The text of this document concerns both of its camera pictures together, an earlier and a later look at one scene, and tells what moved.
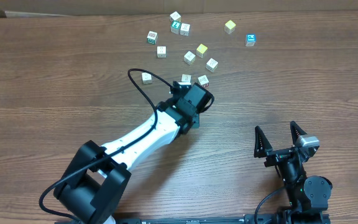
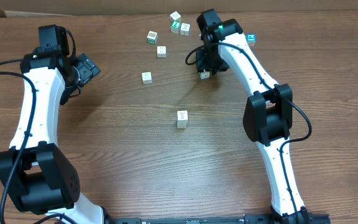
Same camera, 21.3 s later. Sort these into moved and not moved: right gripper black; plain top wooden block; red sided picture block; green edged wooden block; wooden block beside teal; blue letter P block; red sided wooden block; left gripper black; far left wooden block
Moved: red sided picture block; left gripper black; right gripper black
Not moved: far left wooden block; red sided wooden block; wooden block beside teal; green edged wooden block; plain top wooden block; blue letter P block
